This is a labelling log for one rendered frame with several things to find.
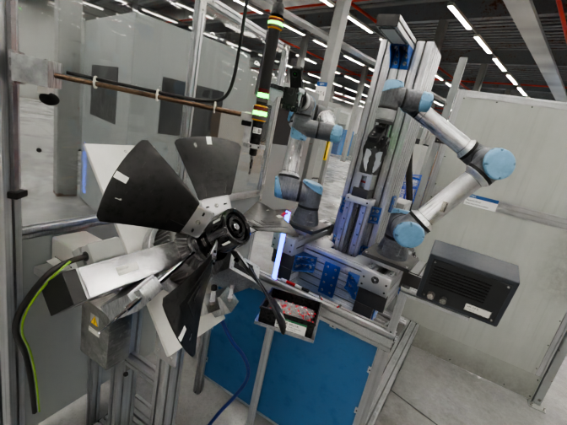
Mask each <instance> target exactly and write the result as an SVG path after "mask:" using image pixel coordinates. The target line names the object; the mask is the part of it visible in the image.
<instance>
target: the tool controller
mask: <svg viewBox="0 0 567 425"><path fill-rule="evenodd" d="M519 286H520V275H519V266H518V265H515V264H512V263H509V262H507V261H502V260H499V259H496V258H493V257H491V256H486V255H483V254H480V253H477V252H475V251H472V250H467V249H464V248H462V247H459V246H456V245H451V244H448V243H446V242H443V241H439V240H437V239H436V240H435V242H434V244H433V247H432V250H431V252H430V254H429V259H428V261H427V264H426V267H425V269H424V273H423V276H422V278H421V281H420V284H419V286H418V291H417V292H416V295H417V296H419V297H420V298H423V299H427V300H429V301H431V302H433V303H436V304H439V305H442V306H444V307H446V308H448V309H452V310H455V311H456V312H459V313H461V314H464V315H467V316H470V317H472V318H474V319H476V320H480V321H482V322H484V323H487V324H489V325H492V326H497V325H498V324H499V322H500V320H501V318H502V316H503V315H504V313H505V311H506V309H507V307H508V306H509V304H510V301H511V300H512V298H513V296H514V295H515V293H516V290H517V289H518V287H519Z"/></svg>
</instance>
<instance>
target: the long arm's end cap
mask: <svg viewBox="0 0 567 425"><path fill-rule="evenodd" d="M42 293H43V296H44V298H45V301H46V304H47V307H48V309H49V311H50V314H51V316H53V315H57V314H59V313H62V312H63V311H66V310H68V309H70V308H72V307H73V306H75V305H77V304H80V303H82V302H83V301H85V300H87V297H86V294H85V292H84V288H83V286H82V283H81V282H80V279H79V276H78V273H77V271H76V269H72V270H69V271H65V272H62V273H60V274H59V275H57V276H55V277H54V278H53V279H51V280H50V281H48V284H47V285H46V286H45V288H44V289H43V290H42Z"/></svg>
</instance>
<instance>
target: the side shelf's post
mask: <svg viewBox="0 0 567 425"><path fill-rule="evenodd" d="M101 372H102V367H101V366H100V365H99V364H97V363H96V362H95V361H94V360H92V359H91V358H90V357H89V364H88V382H87V401H86V419H85V425H92V424H94V423H95V422H97V421H98V420H99V414H100V386H101Z"/></svg>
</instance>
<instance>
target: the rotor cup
mask: <svg viewBox="0 0 567 425"><path fill-rule="evenodd" d="M219 218H220V220H219V221H218V222H217V223H213V222H214V221H215V220H217V219H219ZM235 223H237V224H238V225H239V227H240V228H239V229H238V230H237V229H235V227H234V224H235ZM250 237H251V229H250V225H249V223H248V221H247V220H246V217H245V216H244V215H243V214H242V213H241V212H240V211H238V210H237V209H234V208H228V209H226V210H224V211H222V212H220V213H219V214H217V215H215V216H213V218H212V219H211V221H210V222H209V224H208V226H207V227H206V228H205V229H204V230H203V232H202V234H201V235H200V236H199V237H198V238H195V237H192V236H191V240H192V245H193V247H194V249H195V251H196V252H197V253H198V254H199V255H200V256H201V257H202V258H203V259H204V260H206V256H207V253H209V252H210V250H211V248H212V246H213V242H214V241H215V239H217V241H218V247H217V255H216V256H217V258H216V260H215V262H217V261H221V260H223V259H224V258H225V257H226V256H227V254H228V252H230V251H232V250H235V249H237V248H239V247H241V246H243V245H245V244H246V243H247V242H248V241H249V240H250ZM228 241H229V242H230V243H228V244H227V245H222V244H223V243H225V242H228Z"/></svg>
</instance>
